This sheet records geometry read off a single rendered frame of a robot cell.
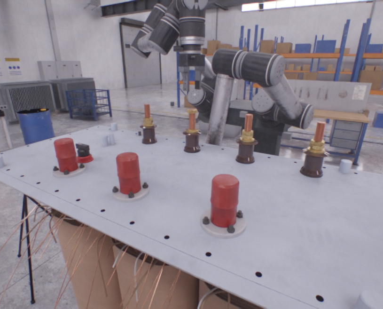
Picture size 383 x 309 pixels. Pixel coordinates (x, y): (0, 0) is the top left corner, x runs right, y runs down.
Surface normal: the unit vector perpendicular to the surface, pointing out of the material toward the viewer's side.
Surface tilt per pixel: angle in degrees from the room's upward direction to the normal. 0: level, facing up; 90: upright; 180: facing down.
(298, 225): 0
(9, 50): 90
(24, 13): 90
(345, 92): 90
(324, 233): 0
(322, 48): 90
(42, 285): 0
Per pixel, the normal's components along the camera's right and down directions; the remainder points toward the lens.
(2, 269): 0.00, -0.93
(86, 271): -0.26, 0.36
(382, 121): -0.51, 0.32
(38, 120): 0.67, 0.27
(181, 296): 0.41, 0.33
